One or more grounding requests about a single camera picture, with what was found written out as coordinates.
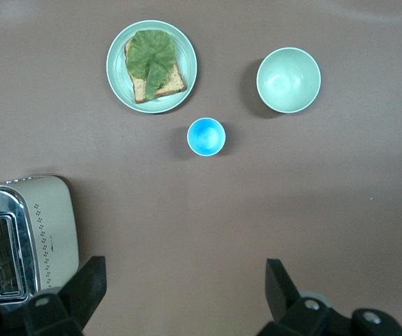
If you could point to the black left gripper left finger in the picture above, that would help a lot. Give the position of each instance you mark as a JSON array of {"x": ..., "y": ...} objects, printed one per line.
[{"x": 82, "y": 294}]

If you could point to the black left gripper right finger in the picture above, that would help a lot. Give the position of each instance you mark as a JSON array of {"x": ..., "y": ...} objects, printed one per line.
[{"x": 285, "y": 294}]

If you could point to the blue plastic cup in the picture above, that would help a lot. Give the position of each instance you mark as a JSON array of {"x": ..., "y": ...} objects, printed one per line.
[{"x": 206, "y": 137}]

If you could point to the beige and chrome toaster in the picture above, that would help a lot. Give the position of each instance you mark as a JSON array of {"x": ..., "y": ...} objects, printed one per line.
[{"x": 52, "y": 217}]

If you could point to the pale green bowl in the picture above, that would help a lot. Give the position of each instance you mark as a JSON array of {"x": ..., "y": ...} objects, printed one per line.
[{"x": 288, "y": 80}]

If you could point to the brown toast slice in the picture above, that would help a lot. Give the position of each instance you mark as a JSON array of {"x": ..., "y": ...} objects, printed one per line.
[{"x": 173, "y": 82}]

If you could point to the green lettuce leaf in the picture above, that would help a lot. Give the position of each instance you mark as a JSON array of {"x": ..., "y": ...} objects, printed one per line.
[{"x": 150, "y": 56}]

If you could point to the pale green round plate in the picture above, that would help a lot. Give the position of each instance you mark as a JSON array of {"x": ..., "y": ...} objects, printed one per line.
[{"x": 187, "y": 63}]

